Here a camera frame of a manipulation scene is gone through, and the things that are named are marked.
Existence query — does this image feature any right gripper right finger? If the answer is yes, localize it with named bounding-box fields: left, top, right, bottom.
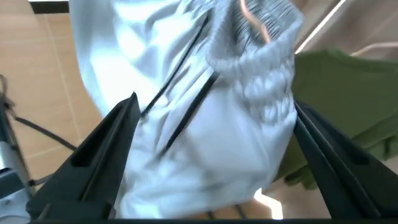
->
left=293, top=100, right=398, bottom=218

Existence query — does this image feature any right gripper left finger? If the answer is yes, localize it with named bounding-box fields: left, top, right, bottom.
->
left=25, top=92, right=141, bottom=220

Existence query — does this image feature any green long-sleeved shirt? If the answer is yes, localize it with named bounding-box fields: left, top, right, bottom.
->
left=275, top=48, right=398, bottom=190

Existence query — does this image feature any pale grey garment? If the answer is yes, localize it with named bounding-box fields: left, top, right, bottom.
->
left=68, top=0, right=305, bottom=220

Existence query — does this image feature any beige curtain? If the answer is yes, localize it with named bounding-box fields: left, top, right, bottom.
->
left=290, top=0, right=398, bottom=60

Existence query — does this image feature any black cable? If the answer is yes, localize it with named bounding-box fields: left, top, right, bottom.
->
left=14, top=116, right=78, bottom=152

